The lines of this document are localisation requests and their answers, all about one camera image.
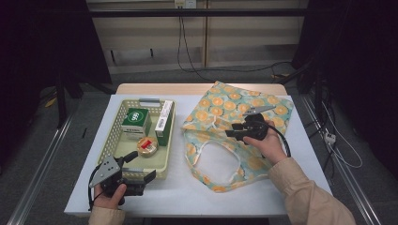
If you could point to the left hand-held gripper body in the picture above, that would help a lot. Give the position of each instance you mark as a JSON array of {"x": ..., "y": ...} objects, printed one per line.
[{"x": 104, "y": 172}]

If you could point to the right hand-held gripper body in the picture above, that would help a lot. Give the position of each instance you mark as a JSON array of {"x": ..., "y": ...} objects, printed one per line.
[{"x": 256, "y": 128}]

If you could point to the pale yellow perforated plastic basket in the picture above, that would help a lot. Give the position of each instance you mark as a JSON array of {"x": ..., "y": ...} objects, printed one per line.
[{"x": 131, "y": 150}]

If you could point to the round gold tin with red label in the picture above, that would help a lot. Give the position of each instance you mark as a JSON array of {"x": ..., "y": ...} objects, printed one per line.
[{"x": 147, "y": 146}]

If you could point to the orange slice print tote bag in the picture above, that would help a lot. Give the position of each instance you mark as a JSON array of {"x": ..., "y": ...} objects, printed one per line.
[{"x": 219, "y": 106}]

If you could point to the square green and white medicine box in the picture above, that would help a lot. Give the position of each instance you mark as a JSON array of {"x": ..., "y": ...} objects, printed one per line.
[{"x": 136, "y": 122}]

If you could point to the tall green and white medicine box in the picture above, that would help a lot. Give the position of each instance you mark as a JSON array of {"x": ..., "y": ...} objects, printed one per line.
[{"x": 164, "y": 123}]

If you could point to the person's right hand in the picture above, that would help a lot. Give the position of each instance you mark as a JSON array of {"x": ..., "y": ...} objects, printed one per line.
[{"x": 270, "y": 148}]

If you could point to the person's left hand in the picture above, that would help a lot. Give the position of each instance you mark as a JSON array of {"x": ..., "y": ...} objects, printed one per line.
[{"x": 109, "y": 200}]

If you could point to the white foam sheet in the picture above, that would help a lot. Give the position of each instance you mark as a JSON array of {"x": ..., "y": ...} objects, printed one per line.
[{"x": 175, "y": 197}]

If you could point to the black metal stand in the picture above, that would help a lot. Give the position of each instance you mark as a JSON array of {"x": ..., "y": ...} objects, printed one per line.
[
  {"x": 309, "y": 81},
  {"x": 62, "y": 100}
]

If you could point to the white power strip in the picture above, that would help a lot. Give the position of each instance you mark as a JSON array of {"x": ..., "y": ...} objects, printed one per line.
[{"x": 330, "y": 137}]

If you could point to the metal floor rail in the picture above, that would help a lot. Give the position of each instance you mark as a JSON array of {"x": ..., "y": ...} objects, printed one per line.
[
  {"x": 40, "y": 175},
  {"x": 341, "y": 162}
]

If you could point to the dark horizontal wall bar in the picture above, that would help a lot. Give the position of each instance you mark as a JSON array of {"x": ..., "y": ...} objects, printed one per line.
[{"x": 197, "y": 12}]

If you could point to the white wall socket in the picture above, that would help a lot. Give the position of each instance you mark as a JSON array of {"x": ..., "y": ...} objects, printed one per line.
[{"x": 185, "y": 3}]

